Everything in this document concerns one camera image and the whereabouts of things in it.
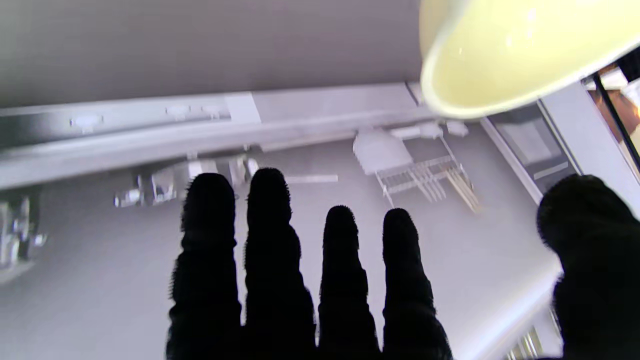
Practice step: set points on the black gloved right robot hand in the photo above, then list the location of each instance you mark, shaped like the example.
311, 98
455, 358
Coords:
275, 280

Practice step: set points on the cream plastic funnel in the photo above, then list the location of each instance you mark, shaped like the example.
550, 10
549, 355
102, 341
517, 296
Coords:
500, 65

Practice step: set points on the printed kitchen backdrop banner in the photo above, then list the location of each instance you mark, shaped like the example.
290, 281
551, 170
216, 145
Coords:
475, 260

